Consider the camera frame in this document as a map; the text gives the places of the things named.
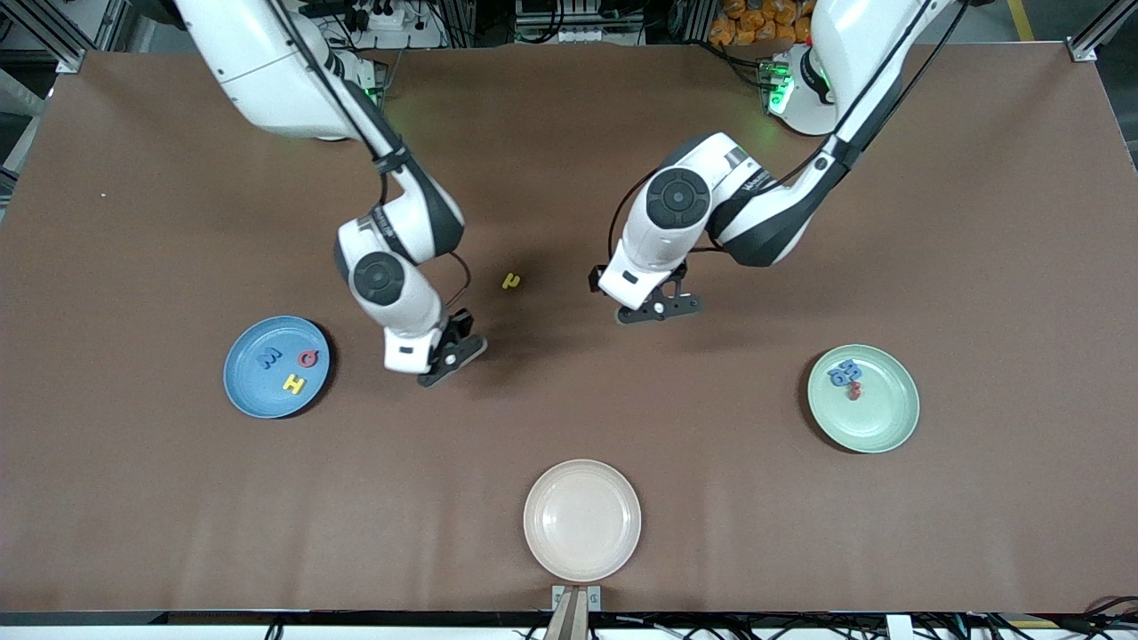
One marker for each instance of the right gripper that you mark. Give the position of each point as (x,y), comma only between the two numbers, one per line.
(460,324)

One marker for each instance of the yellow foam letter H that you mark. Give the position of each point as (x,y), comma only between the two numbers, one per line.
(294,384)

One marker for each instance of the brown table cover mat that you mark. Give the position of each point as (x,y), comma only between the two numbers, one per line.
(711,498)

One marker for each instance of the blue foam letter g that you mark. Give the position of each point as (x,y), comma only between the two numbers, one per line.
(838,378)

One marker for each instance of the white power strip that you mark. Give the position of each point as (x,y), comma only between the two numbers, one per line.
(400,37)

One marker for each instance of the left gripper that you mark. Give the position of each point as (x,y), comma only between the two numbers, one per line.
(594,278)

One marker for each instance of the beige plate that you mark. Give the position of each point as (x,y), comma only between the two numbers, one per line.
(582,520)

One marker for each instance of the aluminium frame post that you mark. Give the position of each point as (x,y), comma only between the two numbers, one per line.
(1086,49)
(73,60)

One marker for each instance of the pile of orange objects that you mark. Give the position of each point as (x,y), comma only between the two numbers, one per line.
(747,27)

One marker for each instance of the blue lowercase foam letter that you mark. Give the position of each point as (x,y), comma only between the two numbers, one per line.
(853,366)

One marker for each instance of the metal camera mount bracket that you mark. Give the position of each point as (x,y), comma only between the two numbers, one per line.
(594,597)

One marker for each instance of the red foam letter Q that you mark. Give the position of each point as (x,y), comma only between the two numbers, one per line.
(313,354)

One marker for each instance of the green plate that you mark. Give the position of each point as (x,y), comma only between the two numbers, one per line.
(880,418)

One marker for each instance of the blue plate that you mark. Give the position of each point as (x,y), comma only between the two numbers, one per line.
(258,391)

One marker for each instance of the dark blue foam letter M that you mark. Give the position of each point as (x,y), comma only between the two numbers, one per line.
(269,359)

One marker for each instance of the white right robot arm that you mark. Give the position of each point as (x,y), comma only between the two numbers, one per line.
(267,71)

